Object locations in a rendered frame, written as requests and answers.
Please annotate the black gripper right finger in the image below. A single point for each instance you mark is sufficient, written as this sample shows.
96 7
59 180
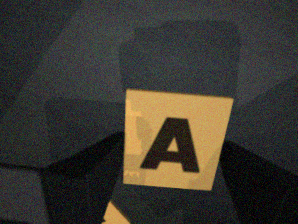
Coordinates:
261 192

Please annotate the yellow letter tile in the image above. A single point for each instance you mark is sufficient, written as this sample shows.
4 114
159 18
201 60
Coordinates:
173 139

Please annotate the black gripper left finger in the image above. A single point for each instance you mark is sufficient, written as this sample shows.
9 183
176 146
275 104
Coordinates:
76 190

